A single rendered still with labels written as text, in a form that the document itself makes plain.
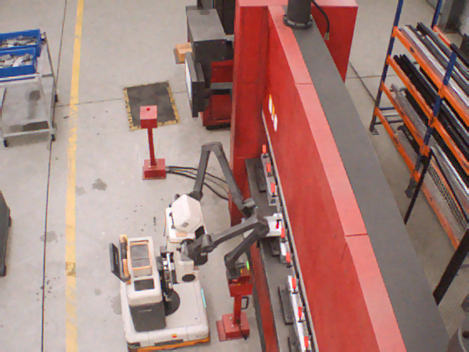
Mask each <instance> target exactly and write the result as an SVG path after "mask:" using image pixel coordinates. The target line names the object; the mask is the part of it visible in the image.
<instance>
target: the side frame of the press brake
mask: <svg viewBox="0 0 469 352"><path fill-rule="evenodd" d="M314 1H315V2H316V4H317V5H318V6H319V7H320V8H321V9H322V10H323V11H324V12H325V14H326V15H327V16H328V19H329V22H330V30H329V36H328V38H329V40H325V39H324V37H325V35H326V30H327V23H326V20H325V18H324V16H323V15H322V14H321V13H320V11H319V10H318V9H317V8H316V7H315V5H314V4H313V3H312V8H311V15H312V17H313V19H314V21H315V23H316V25H317V27H318V29H319V31H320V34H321V36H322V37H323V39H324V42H325V44H326V46H327V48H328V50H329V52H330V54H331V56H332V58H333V60H334V63H335V65H336V66H337V68H338V71H339V73H340V75H341V77H342V79H343V82H344V84H345V77H346V74H347V70H348V60H349V55H350V52H351V48H352V41H353V34H354V27H355V23H356V19H357V12H358V5H357V3H356V2H355V0H314ZM287 4H288V0H235V22H234V67H233V90H232V113H231V138H230V162H229V165H230V168H231V170H232V173H233V175H234V178H235V180H236V182H237V184H238V186H239V187H240V192H241V193H242V196H243V193H244V180H245V159H247V158H260V155H261V154H262V153H263V145H265V146H266V153H268V147H269V141H268V138H267V135H266V130H265V124H264V121H263V116H262V108H263V98H264V89H265V61H266V51H267V42H268V33H269V27H268V26H267V23H266V20H267V10H268V7H267V6H268V5H272V6H287ZM238 207H239V206H238V205H237V204H236V203H235V202H234V201H233V198H232V194H231V193H230V189H229V215H230V220H231V221H230V224H231V226H235V225H238V224H239V223H241V219H244V216H243V215H242V214H241V213H240V210H239V209H238Z"/></svg>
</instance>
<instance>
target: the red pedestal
mask: <svg viewBox="0 0 469 352"><path fill-rule="evenodd" d="M140 123H141V129H143V128H147V136H148V144H149V152H150V159H144V166H142V179H165V178H166V164H165V158H155V148H154V139H153V130H152V129H153V128H157V106H141V110H140Z"/></svg>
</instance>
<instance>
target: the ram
mask: <svg viewBox="0 0 469 352"><path fill-rule="evenodd" d="M270 95H271V101H272V103H271V110H270ZM272 106H273V107H274V113H273V115H272ZM262 110H263V112H264V116H265V121H264V117H263V121H264V124H265V122H266V126H267V130H268V133H269V137H270V140H271V145H270V149H271V146H272V150H273V153H274V157H275V161H276V166H275V162H274V158H273V155H272V151H271V155H272V158H273V163H274V166H275V169H276V167H277V171H278V174H279V179H278V176H277V173H276V177H277V179H278V183H279V180H280V185H281V190H280V186H279V190H280V194H281V191H282V194H283V198H284V201H285V206H286V211H285V207H284V204H283V199H282V196H281V200H282V204H283V208H284V211H285V214H286V212H287V214H288V218H289V221H290V226H291V231H290V227H289V224H288V220H287V217H286V221H287V224H288V228H289V232H290V236H291V232H292V235H293V238H294V244H293V240H292V237H291V241H292V245H294V246H295V249H296V254H297V258H298V262H299V266H300V268H301V278H302V281H303V285H304V288H305V291H306V295H307V304H308V307H309V310H310V314H311V316H312V326H313V328H314V332H315V335H316V341H317V347H318V350H319V352H367V351H366V349H365V346H364V345H365V343H364V341H363V337H362V333H361V330H360V327H359V325H358V319H357V315H356V313H355V308H354V306H353V301H352V297H351V293H350V292H349V289H348V282H347V279H346V277H345V275H344V271H343V265H342V263H341V261H340V258H339V255H338V247H337V244H336V241H335V240H334V236H333V233H332V227H331V224H330V221H329V219H328V216H327V211H326V208H325V205H324V203H323V200H322V193H321V190H320V187H319V184H318V182H317V177H316V175H315V172H314V169H313V166H312V161H311V159H310V156H309V152H308V150H307V145H306V143H305V140H304V137H303V135H302V130H301V126H300V122H299V119H298V116H297V114H296V109H295V107H294V104H293V101H292V98H291V93H290V91H289V88H288V85H287V82H286V78H285V76H284V72H283V69H282V67H281V63H280V60H279V57H278V54H277V52H276V47H275V45H274V43H273V40H272V37H271V33H270V30H269V33H268V42H267V51H266V61H265V89H264V98H263V108H262ZM275 114H276V119H277V122H276V129H275V124H274V122H273V120H274V117H275ZM262 116H263V113H262ZM272 116H273V119H272ZM265 130H266V127H265ZM266 135H267V138H268V134H267V131H266ZM268 141H269V138H268ZM269 144H270V141H269Z"/></svg>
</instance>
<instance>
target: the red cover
mask: <svg viewBox="0 0 469 352"><path fill-rule="evenodd" d="M267 7H268V10H267V20H266V23H267V26H268V27H269V30H270V33H271V37H272V40H273V43H274V45H275V47H276V53H277V54H278V57H279V60H280V63H281V67H282V69H283V72H284V76H285V78H286V82H287V85H288V88H289V91H290V93H291V98H292V101H293V104H294V107H295V109H296V114H297V116H298V119H299V122H300V126H301V132H302V135H303V137H304V140H305V143H306V145H307V150H308V152H309V156H310V159H311V161H312V166H313V169H314V172H315V175H316V177H317V182H318V184H319V187H320V190H321V193H322V200H323V203H324V205H325V208H326V211H327V216H328V219H329V221H330V224H331V227H332V233H333V236H334V240H335V241H336V244H337V247H338V255H339V258H340V261H341V263H342V265H343V271H344V275H345V277H346V279H347V282H348V289H349V292H350V293H351V297H352V301H353V306H354V308H355V313H356V315H357V319H358V325H359V327H360V330H361V333H362V337H363V341H364V343H365V345H364V346H365V349H366V351H367V352H406V348H405V345H404V341H403V339H402V336H401V332H400V330H399V327H398V326H399V325H398V323H397V321H396V319H395V315H394V311H393V308H392V305H391V303H390V301H389V295H388V293H387V291H386V287H385V285H384V281H383V278H382V275H381V272H380V270H379V264H378V263H377V261H376V258H375V254H374V250H373V248H372V246H371V243H370V239H369V236H368V235H367V231H366V230H365V224H364V222H363V218H362V216H361V215H360V212H359V207H358V203H357V201H356V199H355V197H354V194H353V191H352V188H351V184H350V181H349V179H348V176H347V174H346V171H345V168H344V166H343V162H342V159H341V158H340V155H339V152H338V147H337V144H336V143H335V140H334V137H333V135H332V131H331V129H330V126H329V125H328V123H327V118H326V116H325V114H324V111H323V109H322V105H321V103H320V101H319V99H318V96H317V93H316V90H315V87H314V86H313V84H312V80H311V77H310V75H309V73H308V71H307V67H306V65H305V62H304V59H303V58H302V54H301V52H300V50H299V48H298V46H297V43H296V40H295V38H294V35H293V32H292V31H291V29H290V28H288V27H287V26H286V25H285V24H284V23H283V17H284V16H283V14H285V13H284V11H283V8H282V6H272V5H268V6H267Z"/></svg>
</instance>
